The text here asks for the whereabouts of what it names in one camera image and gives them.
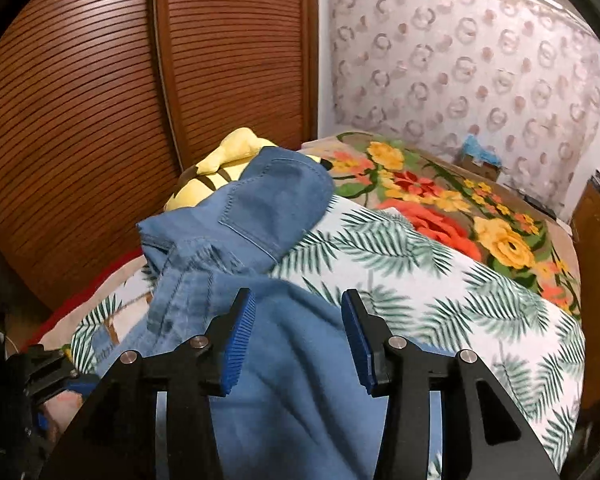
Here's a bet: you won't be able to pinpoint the yellow plush toy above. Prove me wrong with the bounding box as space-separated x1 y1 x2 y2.
162 127 333 213

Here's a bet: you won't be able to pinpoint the long wooden cabinet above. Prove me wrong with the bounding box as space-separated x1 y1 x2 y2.
570 180 600 411

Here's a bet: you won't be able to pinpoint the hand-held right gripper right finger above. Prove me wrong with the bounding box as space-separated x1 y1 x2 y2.
340 289 563 480

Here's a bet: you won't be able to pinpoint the wooden louvered wardrobe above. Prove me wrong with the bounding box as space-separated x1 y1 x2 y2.
0 0 321 311

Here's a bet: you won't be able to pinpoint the palm leaf printed sheet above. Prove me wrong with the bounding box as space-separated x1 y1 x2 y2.
70 192 588 480

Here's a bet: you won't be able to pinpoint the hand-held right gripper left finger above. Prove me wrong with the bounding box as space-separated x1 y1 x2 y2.
39 287 257 480

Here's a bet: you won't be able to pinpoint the circle patterned sheer curtain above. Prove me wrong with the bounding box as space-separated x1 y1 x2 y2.
327 0 600 221

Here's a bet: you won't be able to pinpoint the floral blanket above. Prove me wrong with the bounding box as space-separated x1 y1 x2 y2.
300 131 583 318

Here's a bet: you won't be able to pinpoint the blue denim pants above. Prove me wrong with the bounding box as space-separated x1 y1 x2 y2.
90 146 433 480

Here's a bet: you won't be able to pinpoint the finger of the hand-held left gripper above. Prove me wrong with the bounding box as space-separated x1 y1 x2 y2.
27 349 101 411

